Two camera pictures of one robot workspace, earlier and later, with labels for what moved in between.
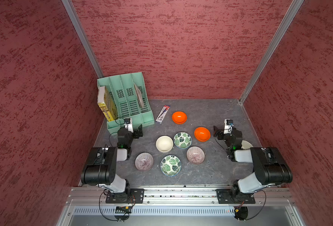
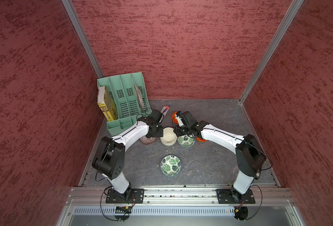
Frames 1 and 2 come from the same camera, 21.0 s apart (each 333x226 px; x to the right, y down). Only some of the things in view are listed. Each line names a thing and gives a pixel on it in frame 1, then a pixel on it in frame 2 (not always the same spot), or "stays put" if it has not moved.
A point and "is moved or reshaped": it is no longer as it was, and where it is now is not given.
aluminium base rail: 95,196 stays put
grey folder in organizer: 139,94 stays put
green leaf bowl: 182,140 stays put
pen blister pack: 162,116 stays put
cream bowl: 246,145 is moved or reshaped
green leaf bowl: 170,165 stays put
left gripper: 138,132 -> 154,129
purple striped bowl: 195,155 -> 147,141
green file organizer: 130,99 stays put
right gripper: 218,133 -> 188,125
